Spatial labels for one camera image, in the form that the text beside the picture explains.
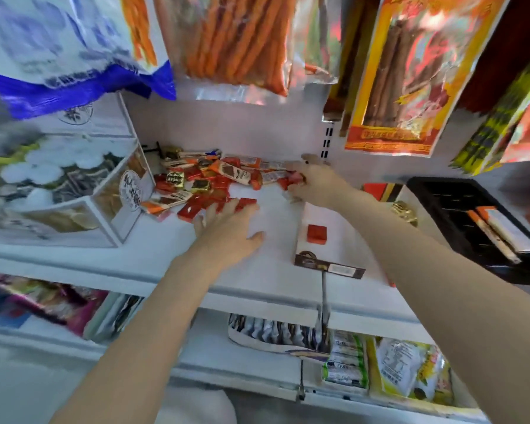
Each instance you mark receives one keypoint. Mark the clear green print snack bag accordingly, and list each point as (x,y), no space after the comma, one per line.
(318,35)

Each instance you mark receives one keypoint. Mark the person's right hand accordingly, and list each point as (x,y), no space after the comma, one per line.
(322,185)

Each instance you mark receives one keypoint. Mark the white metal shelf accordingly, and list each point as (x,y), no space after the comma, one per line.
(265,269)

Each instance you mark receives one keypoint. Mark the heap of gold candies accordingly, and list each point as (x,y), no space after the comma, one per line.
(404,212)

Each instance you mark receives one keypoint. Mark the printed jar display box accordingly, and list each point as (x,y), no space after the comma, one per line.
(130,192)

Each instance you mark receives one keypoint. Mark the white box of red chocolates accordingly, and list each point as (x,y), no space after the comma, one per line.
(340,234)

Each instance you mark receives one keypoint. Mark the person's left hand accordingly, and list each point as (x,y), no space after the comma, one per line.
(225,238)

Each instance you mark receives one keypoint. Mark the dark red snack bag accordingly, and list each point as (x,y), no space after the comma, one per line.
(508,48)

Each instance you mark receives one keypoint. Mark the yellow red bag brown sticks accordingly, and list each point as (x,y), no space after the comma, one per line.
(415,75)

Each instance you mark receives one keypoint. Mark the yellow black striped bags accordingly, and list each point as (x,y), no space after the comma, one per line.
(490,136)

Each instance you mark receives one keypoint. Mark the stack of green white packets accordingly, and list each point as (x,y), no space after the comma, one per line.
(344,362)

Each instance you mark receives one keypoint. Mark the black metal hook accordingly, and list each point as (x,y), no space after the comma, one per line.
(152,150)

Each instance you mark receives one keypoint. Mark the pile of pink snack packets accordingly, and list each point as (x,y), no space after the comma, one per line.
(39,300)

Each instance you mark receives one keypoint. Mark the person's left forearm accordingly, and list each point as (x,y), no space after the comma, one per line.
(150,340)

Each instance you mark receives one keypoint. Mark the person's right forearm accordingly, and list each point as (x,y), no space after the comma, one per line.
(446,304)

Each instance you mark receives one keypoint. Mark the red Filer candy box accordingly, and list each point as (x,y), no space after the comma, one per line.
(380,192)

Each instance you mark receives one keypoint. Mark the black plastic tray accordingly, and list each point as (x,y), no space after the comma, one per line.
(450,207)

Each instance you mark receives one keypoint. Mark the white blue snack bag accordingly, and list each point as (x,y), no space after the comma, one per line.
(48,39)

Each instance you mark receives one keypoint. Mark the clear bag of orange sticks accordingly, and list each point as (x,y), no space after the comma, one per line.
(238,35)

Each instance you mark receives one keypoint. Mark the pile of mixed candies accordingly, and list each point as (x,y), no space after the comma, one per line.
(203,185)

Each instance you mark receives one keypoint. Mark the dark brown snack bag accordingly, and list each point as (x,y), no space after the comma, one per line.
(349,61)

